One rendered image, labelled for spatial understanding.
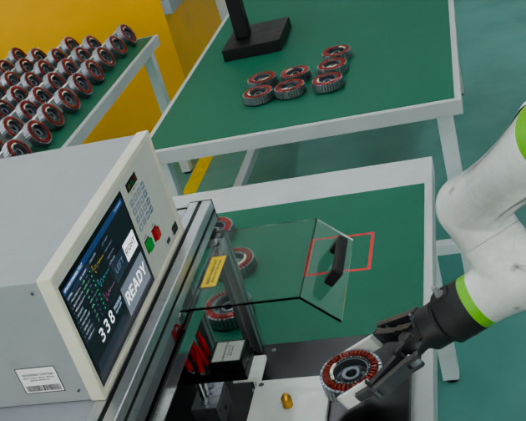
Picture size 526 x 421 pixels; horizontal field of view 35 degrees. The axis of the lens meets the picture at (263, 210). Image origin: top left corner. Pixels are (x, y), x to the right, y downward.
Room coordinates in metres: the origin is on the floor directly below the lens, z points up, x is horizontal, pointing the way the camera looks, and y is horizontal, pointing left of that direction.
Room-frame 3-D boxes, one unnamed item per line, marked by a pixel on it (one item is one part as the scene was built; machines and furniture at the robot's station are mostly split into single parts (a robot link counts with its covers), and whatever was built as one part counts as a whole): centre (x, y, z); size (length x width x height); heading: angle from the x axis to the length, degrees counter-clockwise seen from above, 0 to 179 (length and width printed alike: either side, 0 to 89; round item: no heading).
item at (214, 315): (1.58, 0.14, 0.77); 0.11 x 0.11 x 0.04
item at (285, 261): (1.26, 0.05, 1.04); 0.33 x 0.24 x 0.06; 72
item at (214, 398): (1.25, 0.20, 0.80); 0.08 x 0.05 x 0.06; 162
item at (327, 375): (1.16, -0.07, 0.84); 0.11 x 0.11 x 0.04
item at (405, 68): (3.41, -0.44, 0.37); 1.85 x 1.10 x 0.75; 162
